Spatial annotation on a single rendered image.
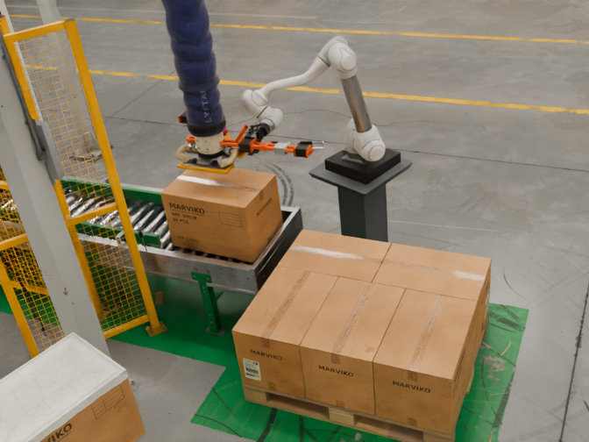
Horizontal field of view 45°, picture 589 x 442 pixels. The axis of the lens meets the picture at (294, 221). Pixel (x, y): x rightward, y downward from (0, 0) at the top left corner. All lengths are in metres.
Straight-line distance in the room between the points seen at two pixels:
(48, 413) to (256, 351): 1.29
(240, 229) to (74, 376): 1.50
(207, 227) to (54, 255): 1.00
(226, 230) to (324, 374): 1.08
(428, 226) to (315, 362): 2.04
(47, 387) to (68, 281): 0.90
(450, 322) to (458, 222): 1.82
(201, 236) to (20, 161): 1.34
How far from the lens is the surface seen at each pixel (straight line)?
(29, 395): 3.25
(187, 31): 3.96
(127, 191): 5.26
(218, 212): 4.29
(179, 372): 4.59
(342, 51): 4.23
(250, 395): 4.27
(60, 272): 3.93
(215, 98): 4.15
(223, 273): 4.38
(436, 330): 3.84
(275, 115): 4.43
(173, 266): 4.56
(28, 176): 3.66
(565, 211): 5.79
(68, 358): 3.34
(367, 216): 4.88
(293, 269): 4.29
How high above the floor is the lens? 3.13
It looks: 33 degrees down
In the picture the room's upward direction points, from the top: 7 degrees counter-clockwise
